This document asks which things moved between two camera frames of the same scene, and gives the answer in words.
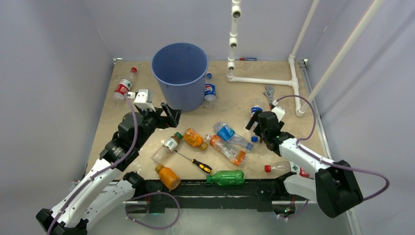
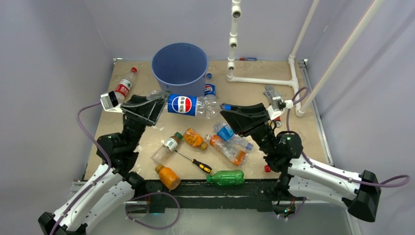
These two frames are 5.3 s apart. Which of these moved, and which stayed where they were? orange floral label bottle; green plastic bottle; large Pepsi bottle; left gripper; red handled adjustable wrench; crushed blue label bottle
Moved: left gripper; large Pepsi bottle
Stayed: orange floral label bottle; red handled adjustable wrench; green plastic bottle; crushed blue label bottle
